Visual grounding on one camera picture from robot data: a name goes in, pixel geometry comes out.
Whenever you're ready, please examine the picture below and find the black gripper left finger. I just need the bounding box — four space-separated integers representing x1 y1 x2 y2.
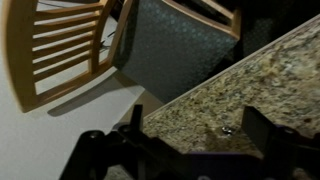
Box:
59 104 193 180

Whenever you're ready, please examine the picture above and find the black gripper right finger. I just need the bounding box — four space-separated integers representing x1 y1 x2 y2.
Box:
241 105 320 180

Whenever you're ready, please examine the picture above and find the small metal clip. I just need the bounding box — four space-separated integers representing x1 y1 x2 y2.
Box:
220 125 235 136

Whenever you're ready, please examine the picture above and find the beige counter cabinet base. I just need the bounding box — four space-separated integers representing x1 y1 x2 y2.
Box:
118 88 166 124

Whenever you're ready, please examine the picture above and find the wooden chair with dark seat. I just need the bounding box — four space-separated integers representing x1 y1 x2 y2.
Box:
1 0 243 114

